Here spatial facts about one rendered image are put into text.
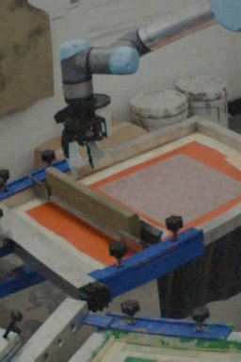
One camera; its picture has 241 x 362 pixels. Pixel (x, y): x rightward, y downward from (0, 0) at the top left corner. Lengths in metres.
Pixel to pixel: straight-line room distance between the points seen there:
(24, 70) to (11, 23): 0.32
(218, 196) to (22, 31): 2.12
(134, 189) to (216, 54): 2.84
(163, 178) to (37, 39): 1.99
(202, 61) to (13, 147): 1.34
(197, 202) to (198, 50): 2.80
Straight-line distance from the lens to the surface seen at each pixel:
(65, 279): 1.88
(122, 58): 1.97
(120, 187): 2.43
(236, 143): 2.58
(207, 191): 2.36
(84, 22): 4.49
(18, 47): 4.22
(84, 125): 2.06
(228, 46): 5.22
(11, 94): 4.29
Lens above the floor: 2.04
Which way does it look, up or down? 26 degrees down
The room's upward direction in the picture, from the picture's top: 7 degrees counter-clockwise
